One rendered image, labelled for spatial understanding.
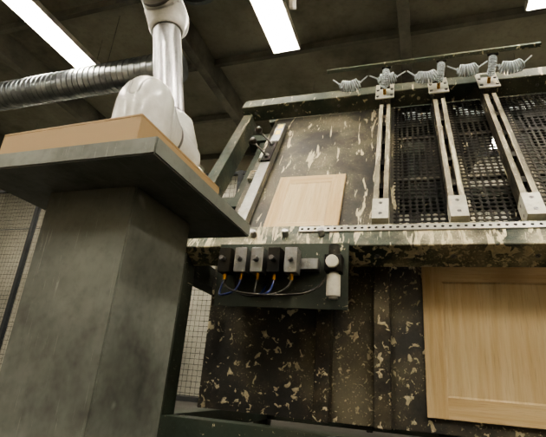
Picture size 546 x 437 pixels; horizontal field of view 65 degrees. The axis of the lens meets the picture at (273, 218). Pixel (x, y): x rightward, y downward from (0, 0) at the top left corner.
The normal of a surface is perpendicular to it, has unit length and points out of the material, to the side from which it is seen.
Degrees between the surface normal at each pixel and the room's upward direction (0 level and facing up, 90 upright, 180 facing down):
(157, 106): 88
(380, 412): 90
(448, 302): 90
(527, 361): 90
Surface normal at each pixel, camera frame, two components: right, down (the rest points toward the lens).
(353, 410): -0.29, -0.36
